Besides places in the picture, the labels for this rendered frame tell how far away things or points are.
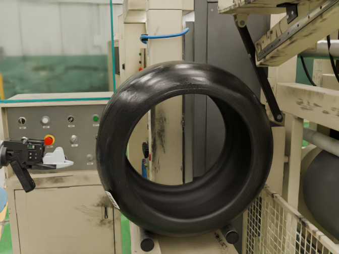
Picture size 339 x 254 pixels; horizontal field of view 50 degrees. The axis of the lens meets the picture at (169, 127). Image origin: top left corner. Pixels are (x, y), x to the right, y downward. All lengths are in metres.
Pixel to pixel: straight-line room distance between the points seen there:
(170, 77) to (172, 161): 0.52
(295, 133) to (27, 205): 1.31
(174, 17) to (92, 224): 1.12
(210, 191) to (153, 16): 0.70
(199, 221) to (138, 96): 0.44
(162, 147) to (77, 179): 0.58
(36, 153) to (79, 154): 0.71
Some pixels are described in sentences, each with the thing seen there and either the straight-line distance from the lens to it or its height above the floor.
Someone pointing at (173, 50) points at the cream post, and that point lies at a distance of 1.43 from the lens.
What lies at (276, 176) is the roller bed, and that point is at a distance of 1.58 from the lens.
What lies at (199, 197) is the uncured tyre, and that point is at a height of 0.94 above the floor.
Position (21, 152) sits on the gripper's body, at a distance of 1.22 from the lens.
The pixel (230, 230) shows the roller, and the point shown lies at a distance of 1.26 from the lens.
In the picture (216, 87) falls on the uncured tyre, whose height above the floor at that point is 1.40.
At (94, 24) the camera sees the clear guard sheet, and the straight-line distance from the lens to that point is 1.80.
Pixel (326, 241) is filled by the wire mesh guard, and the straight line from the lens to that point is 1.11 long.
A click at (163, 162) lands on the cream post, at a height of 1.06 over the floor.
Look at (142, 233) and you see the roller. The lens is 1.25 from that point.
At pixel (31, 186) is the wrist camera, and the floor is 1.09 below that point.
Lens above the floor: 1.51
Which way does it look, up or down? 12 degrees down
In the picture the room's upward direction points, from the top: 1 degrees counter-clockwise
